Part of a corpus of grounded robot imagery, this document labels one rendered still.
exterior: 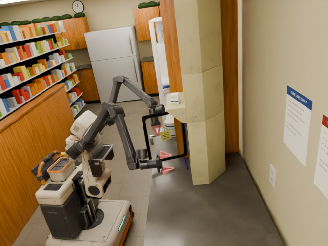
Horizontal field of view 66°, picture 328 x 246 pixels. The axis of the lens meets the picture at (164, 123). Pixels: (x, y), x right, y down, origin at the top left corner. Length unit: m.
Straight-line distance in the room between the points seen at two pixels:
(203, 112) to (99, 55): 5.26
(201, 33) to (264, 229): 1.09
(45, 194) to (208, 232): 1.42
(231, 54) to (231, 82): 0.20
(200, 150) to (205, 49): 0.62
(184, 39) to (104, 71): 5.32
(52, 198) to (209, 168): 1.32
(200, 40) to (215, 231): 1.03
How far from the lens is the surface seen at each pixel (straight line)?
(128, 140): 1.64
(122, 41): 6.43
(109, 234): 2.55
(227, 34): 1.83
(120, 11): 7.08
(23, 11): 7.90
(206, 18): 1.48
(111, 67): 6.59
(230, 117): 1.99
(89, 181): 2.28
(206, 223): 1.54
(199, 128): 1.57
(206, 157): 1.68
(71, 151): 1.98
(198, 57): 1.44
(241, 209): 1.63
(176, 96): 1.57
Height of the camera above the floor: 2.05
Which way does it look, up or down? 24 degrees down
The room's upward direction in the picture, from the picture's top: 8 degrees counter-clockwise
